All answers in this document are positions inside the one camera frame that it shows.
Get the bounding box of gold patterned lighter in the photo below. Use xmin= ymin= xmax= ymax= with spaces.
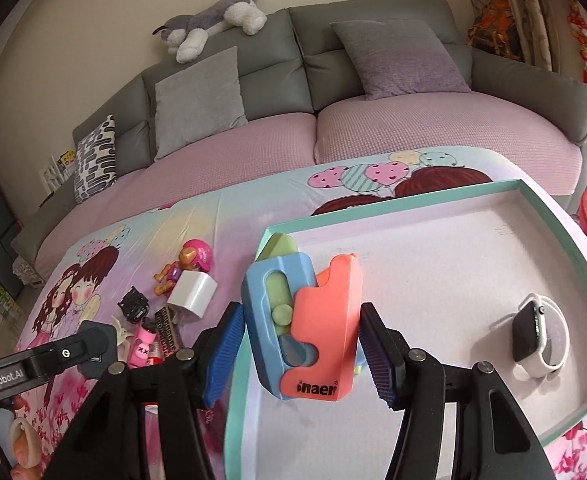
xmin=154 ymin=306 xmax=180 ymax=353

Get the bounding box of white charger plug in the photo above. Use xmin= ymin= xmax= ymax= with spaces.
xmin=166 ymin=271 xmax=218 ymax=326

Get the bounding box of teal-rimmed box lid tray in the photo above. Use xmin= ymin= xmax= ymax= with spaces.
xmin=224 ymin=178 xmax=587 ymax=480

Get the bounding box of black and white patterned pillow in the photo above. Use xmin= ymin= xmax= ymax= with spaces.
xmin=74 ymin=114 xmax=119 ymax=204

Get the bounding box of pink toy figure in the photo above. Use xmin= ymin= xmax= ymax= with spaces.
xmin=154 ymin=239 xmax=214 ymax=297

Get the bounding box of white rack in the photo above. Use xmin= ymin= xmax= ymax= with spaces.
xmin=38 ymin=149 xmax=79 ymax=196

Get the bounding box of white lace cloth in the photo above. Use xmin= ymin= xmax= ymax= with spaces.
xmin=14 ymin=257 xmax=44 ymax=288

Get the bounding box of patterned curtain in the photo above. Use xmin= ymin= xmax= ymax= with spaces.
xmin=461 ymin=0 xmax=567 ymax=71

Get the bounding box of white smartwatch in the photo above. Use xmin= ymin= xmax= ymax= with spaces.
xmin=496 ymin=294 xmax=571 ymax=378

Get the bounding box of purple-grey cushion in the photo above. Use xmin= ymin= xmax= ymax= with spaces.
xmin=330 ymin=19 xmax=473 ymax=102

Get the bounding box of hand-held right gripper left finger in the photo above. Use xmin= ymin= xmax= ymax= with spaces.
xmin=41 ymin=301 xmax=247 ymax=480

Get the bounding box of black toy car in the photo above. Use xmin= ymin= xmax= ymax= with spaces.
xmin=118 ymin=286 xmax=150 ymax=322

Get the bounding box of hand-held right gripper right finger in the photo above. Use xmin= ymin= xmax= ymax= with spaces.
xmin=356 ymin=302 xmax=571 ymax=480

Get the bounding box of red knot decoration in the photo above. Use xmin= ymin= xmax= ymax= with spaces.
xmin=566 ymin=0 xmax=587 ymax=83

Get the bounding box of grey cushion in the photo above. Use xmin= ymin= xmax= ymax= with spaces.
xmin=154 ymin=46 xmax=248 ymax=162

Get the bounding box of blue toy with green slider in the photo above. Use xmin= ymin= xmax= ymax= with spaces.
xmin=241 ymin=232 xmax=319 ymax=401

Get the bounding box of pink lighter with face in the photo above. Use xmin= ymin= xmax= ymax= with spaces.
xmin=128 ymin=324 xmax=158 ymax=368

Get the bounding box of grey and white plush dog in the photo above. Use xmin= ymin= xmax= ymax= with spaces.
xmin=152 ymin=0 xmax=268 ymax=64

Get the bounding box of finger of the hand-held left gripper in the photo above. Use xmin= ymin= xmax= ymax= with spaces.
xmin=0 ymin=320 xmax=119 ymax=409

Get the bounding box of printed cartoon blanket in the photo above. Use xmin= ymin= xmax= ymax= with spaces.
xmin=11 ymin=146 xmax=587 ymax=480

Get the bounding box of grey sofa with pink cover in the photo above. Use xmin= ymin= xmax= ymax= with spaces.
xmin=11 ymin=0 xmax=587 ymax=281

